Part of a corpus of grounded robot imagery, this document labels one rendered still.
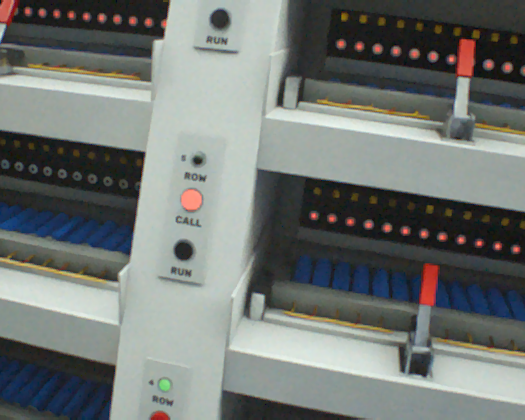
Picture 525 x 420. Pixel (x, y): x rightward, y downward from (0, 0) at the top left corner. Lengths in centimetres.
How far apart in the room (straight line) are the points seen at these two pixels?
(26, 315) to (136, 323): 11
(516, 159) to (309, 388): 25
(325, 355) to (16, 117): 35
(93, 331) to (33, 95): 22
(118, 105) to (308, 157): 17
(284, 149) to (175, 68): 11
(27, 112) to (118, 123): 9
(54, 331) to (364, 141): 32
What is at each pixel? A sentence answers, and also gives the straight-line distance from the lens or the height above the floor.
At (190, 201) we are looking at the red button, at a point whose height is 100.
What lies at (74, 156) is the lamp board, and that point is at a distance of 67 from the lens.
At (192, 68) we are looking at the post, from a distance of 46.
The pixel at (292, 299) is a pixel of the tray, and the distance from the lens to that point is 51.
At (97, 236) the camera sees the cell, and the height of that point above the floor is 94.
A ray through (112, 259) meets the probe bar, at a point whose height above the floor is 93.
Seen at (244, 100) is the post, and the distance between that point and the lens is 45.
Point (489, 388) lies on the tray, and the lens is 49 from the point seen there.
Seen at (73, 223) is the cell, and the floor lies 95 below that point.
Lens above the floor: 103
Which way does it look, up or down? 3 degrees down
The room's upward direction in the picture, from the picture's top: 9 degrees clockwise
